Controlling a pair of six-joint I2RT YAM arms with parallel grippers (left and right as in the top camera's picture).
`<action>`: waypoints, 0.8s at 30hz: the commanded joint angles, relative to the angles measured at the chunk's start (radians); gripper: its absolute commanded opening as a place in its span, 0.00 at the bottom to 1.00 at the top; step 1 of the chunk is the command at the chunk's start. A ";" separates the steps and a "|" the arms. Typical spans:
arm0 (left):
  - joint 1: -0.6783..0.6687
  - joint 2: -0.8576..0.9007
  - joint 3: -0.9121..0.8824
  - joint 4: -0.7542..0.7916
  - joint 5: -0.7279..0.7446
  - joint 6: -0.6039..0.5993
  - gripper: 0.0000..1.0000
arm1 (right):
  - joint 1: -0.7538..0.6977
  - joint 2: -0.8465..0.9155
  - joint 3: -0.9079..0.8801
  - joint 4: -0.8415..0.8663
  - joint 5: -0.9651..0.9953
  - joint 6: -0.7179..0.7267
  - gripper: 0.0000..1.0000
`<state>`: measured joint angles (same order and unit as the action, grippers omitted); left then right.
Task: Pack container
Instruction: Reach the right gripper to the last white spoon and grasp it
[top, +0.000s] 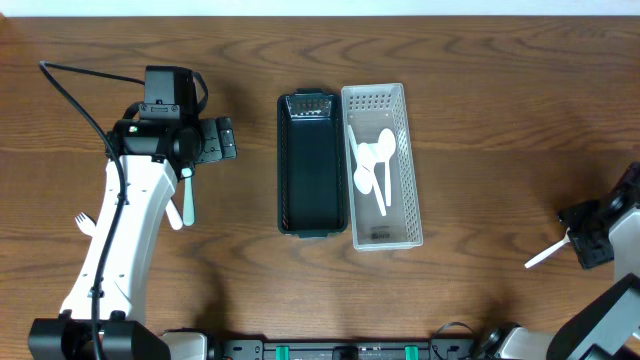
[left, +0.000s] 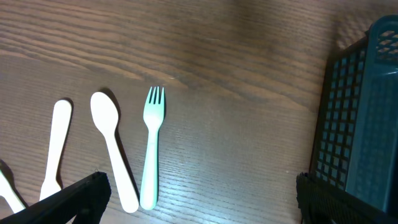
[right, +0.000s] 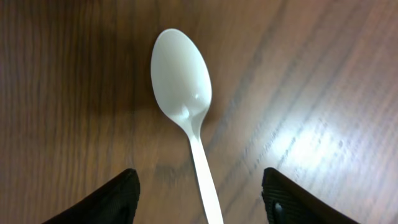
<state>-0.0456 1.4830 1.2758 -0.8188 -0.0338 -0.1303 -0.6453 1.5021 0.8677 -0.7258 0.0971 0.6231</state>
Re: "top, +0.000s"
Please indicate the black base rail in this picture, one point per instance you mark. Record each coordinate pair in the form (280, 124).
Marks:
(447, 348)

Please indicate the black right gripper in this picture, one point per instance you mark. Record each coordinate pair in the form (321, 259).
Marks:
(586, 239)

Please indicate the clear perforated plastic basket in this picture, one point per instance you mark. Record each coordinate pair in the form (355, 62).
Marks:
(369, 109)

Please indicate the mint green plastic utensil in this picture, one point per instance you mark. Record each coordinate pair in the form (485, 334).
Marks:
(189, 214)

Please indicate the dark green plastic tray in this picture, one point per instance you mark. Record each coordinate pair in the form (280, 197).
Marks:
(312, 195)

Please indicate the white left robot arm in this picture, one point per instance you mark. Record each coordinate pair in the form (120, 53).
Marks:
(104, 314)

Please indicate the white plastic fork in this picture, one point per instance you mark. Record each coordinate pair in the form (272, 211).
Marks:
(85, 224)

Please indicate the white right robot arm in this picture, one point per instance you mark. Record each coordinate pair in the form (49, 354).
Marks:
(600, 330)

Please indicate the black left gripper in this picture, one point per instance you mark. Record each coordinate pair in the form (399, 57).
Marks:
(220, 140)

